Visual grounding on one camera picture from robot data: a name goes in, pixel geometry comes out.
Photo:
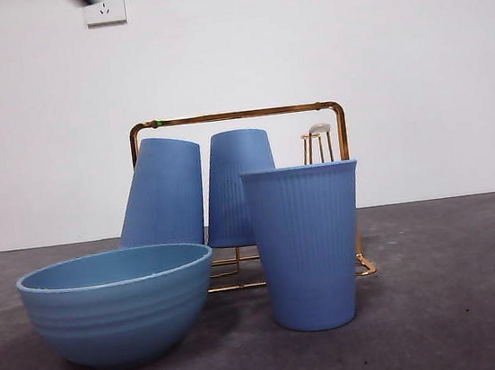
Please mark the blue ribbed plastic cup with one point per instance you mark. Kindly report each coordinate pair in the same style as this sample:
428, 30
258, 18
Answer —
309, 249
163, 195
232, 169

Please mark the blue ridged bowl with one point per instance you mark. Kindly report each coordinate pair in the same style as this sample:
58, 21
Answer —
119, 313

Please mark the white wall socket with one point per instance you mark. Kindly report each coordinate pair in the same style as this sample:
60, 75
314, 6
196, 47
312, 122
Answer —
110, 7

